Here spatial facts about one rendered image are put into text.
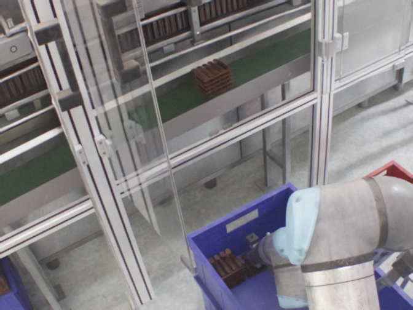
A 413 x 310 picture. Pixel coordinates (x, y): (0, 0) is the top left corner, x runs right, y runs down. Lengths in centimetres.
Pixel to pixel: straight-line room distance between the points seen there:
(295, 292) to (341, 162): 114
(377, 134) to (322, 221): 181
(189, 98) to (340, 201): 93
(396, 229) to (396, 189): 6
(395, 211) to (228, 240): 91
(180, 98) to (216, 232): 45
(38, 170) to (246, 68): 77
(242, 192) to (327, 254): 148
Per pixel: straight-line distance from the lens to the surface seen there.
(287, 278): 129
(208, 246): 155
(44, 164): 152
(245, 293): 159
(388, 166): 217
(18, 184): 150
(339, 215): 73
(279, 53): 174
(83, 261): 208
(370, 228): 75
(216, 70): 155
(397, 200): 77
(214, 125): 195
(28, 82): 143
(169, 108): 155
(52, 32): 72
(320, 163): 196
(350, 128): 253
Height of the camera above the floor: 156
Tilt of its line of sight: 42 degrees down
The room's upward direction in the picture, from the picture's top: 9 degrees counter-clockwise
